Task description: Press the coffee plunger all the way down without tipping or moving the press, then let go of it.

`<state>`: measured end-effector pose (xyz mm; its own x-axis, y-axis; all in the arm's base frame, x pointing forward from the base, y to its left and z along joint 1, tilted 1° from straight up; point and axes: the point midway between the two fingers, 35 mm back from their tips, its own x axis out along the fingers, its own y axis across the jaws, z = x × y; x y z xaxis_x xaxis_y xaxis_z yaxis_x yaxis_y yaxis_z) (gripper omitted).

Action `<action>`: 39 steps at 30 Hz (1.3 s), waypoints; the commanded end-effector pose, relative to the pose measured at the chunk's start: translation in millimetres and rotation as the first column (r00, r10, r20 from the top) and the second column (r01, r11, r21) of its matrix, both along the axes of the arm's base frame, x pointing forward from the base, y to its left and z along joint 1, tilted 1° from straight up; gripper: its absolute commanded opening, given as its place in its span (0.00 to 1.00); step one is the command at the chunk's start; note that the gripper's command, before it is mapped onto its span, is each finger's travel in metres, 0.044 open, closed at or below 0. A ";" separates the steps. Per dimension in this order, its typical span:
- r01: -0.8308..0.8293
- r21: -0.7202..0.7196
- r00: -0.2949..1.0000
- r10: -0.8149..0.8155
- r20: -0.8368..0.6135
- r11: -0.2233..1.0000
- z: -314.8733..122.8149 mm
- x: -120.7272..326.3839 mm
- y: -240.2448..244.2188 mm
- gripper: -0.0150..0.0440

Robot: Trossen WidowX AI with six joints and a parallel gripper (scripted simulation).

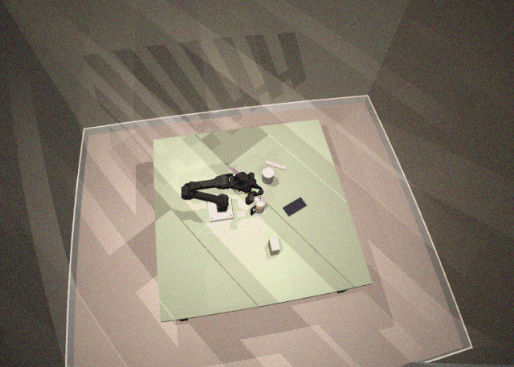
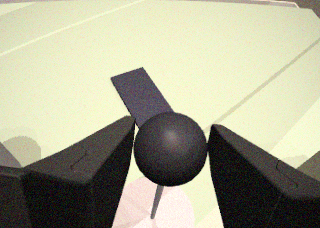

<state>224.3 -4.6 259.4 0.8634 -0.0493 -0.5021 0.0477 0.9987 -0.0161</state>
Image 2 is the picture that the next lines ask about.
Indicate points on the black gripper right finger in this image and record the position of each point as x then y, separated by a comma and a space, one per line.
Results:
255, 189

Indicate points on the dark grey flat rectangular slab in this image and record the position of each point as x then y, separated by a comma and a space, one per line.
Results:
140, 94

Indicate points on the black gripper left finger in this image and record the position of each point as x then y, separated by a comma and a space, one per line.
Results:
77, 187

